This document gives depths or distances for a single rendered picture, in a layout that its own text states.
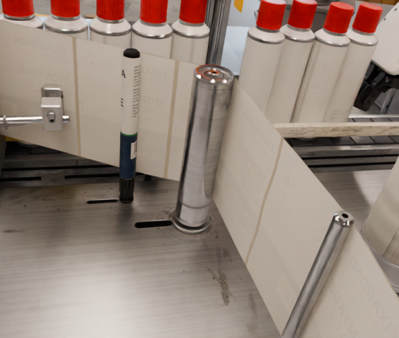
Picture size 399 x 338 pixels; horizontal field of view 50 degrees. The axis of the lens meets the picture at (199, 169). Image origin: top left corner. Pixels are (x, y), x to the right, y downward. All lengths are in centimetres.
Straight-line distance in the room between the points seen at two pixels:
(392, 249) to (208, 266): 19
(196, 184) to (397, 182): 20
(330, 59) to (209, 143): 29
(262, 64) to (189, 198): 23
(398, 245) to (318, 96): 28
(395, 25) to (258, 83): 23
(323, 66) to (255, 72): 10
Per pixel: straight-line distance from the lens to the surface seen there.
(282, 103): 65
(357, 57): 68
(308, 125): 67
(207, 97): 39
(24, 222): 50
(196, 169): 43
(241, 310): 43
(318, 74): 65
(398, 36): 72
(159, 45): 55
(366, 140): 76
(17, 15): 54
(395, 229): 46
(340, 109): 71
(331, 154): 71
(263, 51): 59
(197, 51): 57
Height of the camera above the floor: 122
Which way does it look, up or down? 36 degrees down
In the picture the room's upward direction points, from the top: 9 degrees clockwise
